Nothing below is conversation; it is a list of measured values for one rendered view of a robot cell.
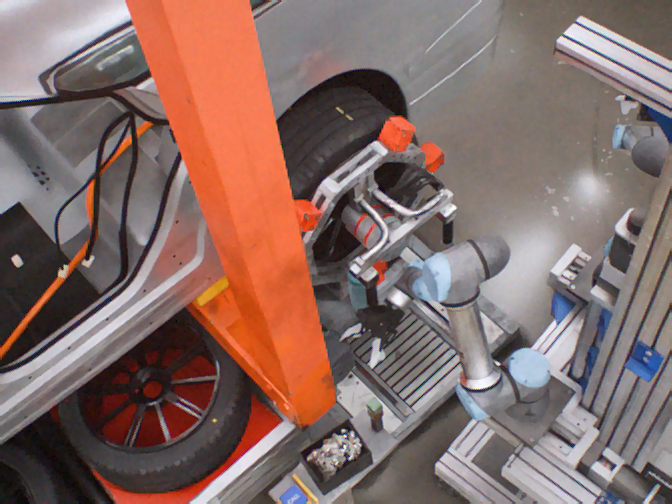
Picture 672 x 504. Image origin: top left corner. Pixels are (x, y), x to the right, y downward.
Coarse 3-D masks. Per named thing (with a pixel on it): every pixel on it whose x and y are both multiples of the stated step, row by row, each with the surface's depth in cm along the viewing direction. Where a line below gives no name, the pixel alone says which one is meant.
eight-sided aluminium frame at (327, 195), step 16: (384, 144) 299; (352, 160) 295; (368, 160) 296; (384, 160) 297; (400, 160) 305; (416, 160) 312; (336, 176) 292; (352, 176) 292; (320, 192) 292; (336, 192) 289; (416, 192) 329; (320, 208) 294; (320, 224) 295; (304, 240) 297; (352, 256) 335; (320, 272) 322; (336, 272) 326
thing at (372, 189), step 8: (368, 176) 296; (368, 184) 299; (376, 184) 302; (368, 192) 302; (376, 192) 301; (440, 192) 299; (384, 200) 299; (392, 200) 299; (432, 200) 297; (440, 200) 298; (392, 208) 298; (400, 208) 297; (424, 208) 296; (408, 216) 297
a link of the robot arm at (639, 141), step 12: (624, 132) 285; (636, 132) 275; (648, 132) 285; (624, 144) 281; (636, 144) 256; (648, 144) 251; (660, 144) 248; (636, 156) 254; (648, 156) 249; (660, 156) 247; (648, 168) 250; (660, 168) 247
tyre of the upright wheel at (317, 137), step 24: (312, 96) 303; (336, 96) 306; (360, 96) 310; (288, 120) 298; (312, 120) 298; (336, 120) 297; (360, 120) 298; (384, 120) 302; (288, 144) 296; (312, 144) 293; (336, 144) 291; (360, 144) 298; (288, 168) 293; (312, 168) 290
